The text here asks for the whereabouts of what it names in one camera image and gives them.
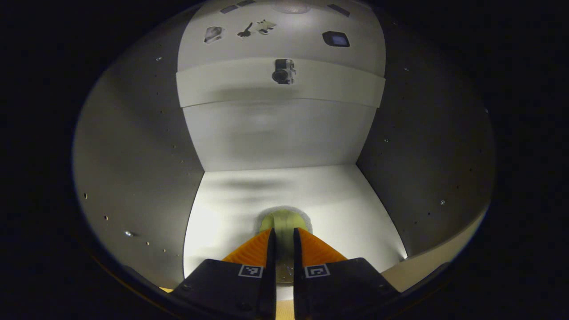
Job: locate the grey cabinet shelf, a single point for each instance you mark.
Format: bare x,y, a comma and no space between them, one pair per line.
333,204

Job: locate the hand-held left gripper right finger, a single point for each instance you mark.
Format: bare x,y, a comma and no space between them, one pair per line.
297,266

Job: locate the grey cabinet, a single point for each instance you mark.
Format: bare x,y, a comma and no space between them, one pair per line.
133,155

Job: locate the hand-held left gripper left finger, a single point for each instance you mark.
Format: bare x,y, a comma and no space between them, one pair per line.
271,266

